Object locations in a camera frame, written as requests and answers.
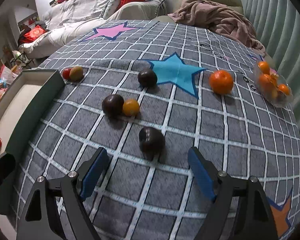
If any orange tangerine loose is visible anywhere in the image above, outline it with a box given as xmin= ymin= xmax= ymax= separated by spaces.
xmin=209 ymin=70 xmax=234 ymax=95

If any shallow white tray box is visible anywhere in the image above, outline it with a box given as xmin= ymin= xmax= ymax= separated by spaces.
xmin=0 ymin=69 xmax=65 ymax=161

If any clear bowl of tangerines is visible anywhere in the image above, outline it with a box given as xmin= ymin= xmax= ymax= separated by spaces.
xmin=254 ymin=61 xmax=293 ymax=107

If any teal curtain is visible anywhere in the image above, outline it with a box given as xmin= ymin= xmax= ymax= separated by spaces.
xmin=245 ymin=0 xmax=300 ymax=131

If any white covered sofa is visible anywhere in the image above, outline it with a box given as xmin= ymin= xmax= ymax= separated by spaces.
xmin=19 ymin=0 xmax=166 ymax=59

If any red tomato behind box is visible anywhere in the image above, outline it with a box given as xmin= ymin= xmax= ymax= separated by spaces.
xmin=62 ymin=68 xmax=71 ymax=80

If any grey checked tablecloth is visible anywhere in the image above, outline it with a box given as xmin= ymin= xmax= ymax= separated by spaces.
xmin=8 ymin=21 xmax=300 ymax=239

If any pink brown blanket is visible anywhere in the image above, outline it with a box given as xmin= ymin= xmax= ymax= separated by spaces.
xmin=168 ymin=0 xmax=266 ymax=56

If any red gift bag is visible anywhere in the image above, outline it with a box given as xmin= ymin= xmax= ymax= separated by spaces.
xmin=18 ymin=25 xmax=46 ymax=45

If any brown kiwi by box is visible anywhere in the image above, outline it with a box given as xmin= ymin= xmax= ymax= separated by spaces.
xmin=69 ymin=66 xmax=84 ymax=82

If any small yellow tomato beside plum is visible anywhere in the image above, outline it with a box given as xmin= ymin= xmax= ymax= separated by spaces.
xmin=122 ymin=99 xmax=140 ymax=116

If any dark plum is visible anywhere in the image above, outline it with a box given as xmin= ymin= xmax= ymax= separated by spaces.
xmin=139 ymin=126 xmax=165 ymax=161
xmin=102 ymin=94 xmax=124 ymax=117
xmin=138 ymin=68 xmax=158 ymax=87

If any bagged bread snacks pile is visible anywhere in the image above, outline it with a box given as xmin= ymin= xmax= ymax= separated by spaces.
xmin=0 ymin=64 xmax=23 ymax=100

